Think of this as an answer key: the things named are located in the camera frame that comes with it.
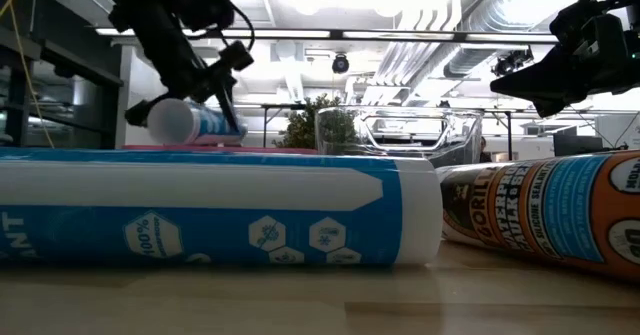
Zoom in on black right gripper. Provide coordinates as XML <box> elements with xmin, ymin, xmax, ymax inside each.
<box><xmin>489</xmin><ymin>0</ymin><xmax>640</xmax><ymax>119</ymax></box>

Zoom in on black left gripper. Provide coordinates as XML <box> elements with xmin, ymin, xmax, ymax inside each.
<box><xmin>123</xmin><ymin>39</ymin><xmax>255</xmax><ymax>134</ymax></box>

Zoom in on blue white silicone tube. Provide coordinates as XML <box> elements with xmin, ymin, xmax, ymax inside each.
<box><xmin>146</xmin><ymin>98</ymin><xmax>249</xmax><ymax>146</ymax></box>
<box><xmin>0</xmin><ymin>147</ymin><xmax>444</xmax><ymax>267</ymax></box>

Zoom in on orange Gorilla sealant tube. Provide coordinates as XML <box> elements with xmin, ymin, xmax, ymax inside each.
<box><xmin>435</xmin><ymin>149</ymin><xmax>640</xmax><ymax>282</ymax></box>

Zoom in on black-legged background table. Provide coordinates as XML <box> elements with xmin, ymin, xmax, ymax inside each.
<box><xmin>482</xmin><ymin>107</ymin><xmax>516</xmax><ymax>162</ymax></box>
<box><xmin>261</xmin><ymin>103</ymin><xmax>307</xmax><ymax>149</ymax></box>

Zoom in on black background monitor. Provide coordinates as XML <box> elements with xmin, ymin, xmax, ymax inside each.
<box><xmin>553</xmin><ymin>127</ymin><xmax>604</xmax><ymax>157</ymax></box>

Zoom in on person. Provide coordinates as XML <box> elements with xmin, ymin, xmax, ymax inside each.
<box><xmin>478</xmin><ymin>135</ymin><xmax>494</xmax><ymax>164</ymax></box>

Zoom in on pink translucent plastic bin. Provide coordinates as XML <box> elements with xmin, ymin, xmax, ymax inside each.
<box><xmin>121</xmin><ymin>144</ymin><xmax>319</xmax><ymax>156</ymax></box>

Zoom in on black framed glass partition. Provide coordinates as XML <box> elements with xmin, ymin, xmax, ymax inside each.
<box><xmin>0</xmin><ymin>0</ymin><xmax>125</xmax><ymax>150</ymax></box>

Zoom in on green potted plant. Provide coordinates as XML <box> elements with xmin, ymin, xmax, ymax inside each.
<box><xmin>272</xmin><ymin>93</ymin><xmax>359</xmax><ymax>150</ymax></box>

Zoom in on black ceiling camera cluster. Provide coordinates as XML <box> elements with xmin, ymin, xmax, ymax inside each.
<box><xmin>491</xmin><ymin>47</ymin><xmax>535</xmax><ymax>79</ymax></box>

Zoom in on silver ceiling air duct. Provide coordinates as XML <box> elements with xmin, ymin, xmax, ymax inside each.
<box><xmin>442</xmin><ymin>0</ymin><xmax>556</xmax><ymax>79</ymax></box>

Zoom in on clear plastic bin with handle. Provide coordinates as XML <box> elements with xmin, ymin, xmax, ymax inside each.
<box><xmin>313</xmin><ymin>105</ymin><xmax>485</xmax><ymax>170</ymax></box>

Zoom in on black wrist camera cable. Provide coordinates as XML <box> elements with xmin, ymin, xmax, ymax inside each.
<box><xmin>219</xmin><ymin>4</ymin><xmax>256</xmax><ymax>52</ymax></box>

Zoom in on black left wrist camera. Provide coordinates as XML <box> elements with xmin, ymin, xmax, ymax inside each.
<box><xmin>172</xmin><ymin>0</ymin><xmax>236</xmax><ymax>32</ymax></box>

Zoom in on black round ceiling camera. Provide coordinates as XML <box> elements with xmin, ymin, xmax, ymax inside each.
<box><xmin>331</xmin><ymin>53</ymin><xmax>351</xmax><ymax>75</ymax></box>

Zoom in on yellow hanging cable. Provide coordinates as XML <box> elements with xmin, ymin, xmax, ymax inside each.
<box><xmin>0</xmin><ymin>0</ymin><xmax>55</xmax><ymax>150</ymax></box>

